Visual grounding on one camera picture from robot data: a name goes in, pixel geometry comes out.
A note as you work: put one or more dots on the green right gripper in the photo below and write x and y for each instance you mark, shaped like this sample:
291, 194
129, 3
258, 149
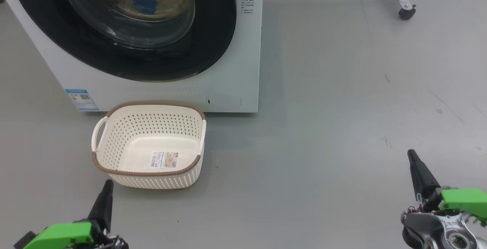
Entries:
464, 201

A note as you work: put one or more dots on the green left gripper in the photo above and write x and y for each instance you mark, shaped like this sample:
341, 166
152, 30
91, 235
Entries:
64, 235

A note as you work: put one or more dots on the black round glass washer door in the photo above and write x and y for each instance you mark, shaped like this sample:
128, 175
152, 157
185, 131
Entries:
45, 32

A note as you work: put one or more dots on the cream bear-print pants blue cuffs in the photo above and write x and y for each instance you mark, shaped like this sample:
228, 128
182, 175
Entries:
144, 3

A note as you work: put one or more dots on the white front-load washing machine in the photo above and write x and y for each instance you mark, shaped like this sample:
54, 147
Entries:
243, 70

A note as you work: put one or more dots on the basket product label sticker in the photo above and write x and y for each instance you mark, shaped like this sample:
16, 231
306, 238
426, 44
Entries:
164, 159

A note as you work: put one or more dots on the cream perforated basket brown rim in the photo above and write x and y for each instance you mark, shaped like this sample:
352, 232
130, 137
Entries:
152, 127

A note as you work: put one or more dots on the blue energy label sticker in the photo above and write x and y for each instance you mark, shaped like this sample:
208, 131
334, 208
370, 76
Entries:
81, 100

